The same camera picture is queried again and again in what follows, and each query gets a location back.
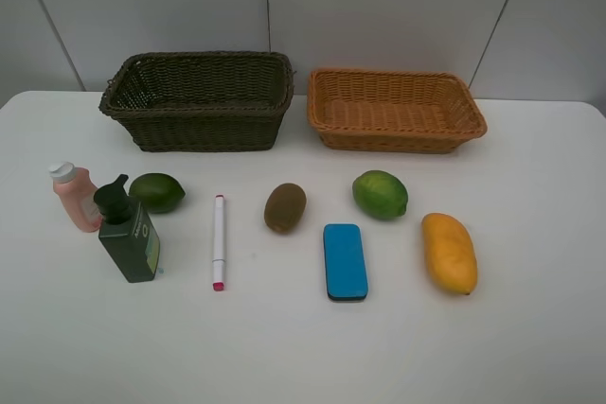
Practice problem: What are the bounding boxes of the brown kiwi fruit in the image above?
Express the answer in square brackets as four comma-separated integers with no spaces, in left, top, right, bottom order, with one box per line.
[264,183,307,234]

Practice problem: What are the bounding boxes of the bright green lime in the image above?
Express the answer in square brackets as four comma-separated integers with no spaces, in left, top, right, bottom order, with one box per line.
[352,170,409,220]

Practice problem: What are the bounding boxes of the blue whiteboard eraser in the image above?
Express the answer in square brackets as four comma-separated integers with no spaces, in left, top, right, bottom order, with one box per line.
[323,223,368,302]

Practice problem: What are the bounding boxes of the yellow mango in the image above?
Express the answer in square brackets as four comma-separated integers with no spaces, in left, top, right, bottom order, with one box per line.
[421,213,478,295]

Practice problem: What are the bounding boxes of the pink bottle white cap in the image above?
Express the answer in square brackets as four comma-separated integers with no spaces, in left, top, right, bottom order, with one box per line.
[48,162,101,233]

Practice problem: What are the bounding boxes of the orange wicker basket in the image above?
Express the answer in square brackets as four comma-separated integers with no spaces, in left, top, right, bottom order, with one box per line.
[307,68,488,154]

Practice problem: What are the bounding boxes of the white marker pink caps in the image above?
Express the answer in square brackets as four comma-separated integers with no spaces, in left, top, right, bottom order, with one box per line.
[212,195,226,291]

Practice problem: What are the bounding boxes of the dark green lime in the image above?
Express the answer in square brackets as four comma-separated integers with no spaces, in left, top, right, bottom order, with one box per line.
[129,173,186,214]

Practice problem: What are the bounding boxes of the dark brown wicker basket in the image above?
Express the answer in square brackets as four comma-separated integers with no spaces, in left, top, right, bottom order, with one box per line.
[99,51,294,152]

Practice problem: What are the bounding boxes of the dark green pump bottle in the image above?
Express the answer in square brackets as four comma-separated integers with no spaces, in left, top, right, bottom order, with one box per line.
[94,174,160,283]

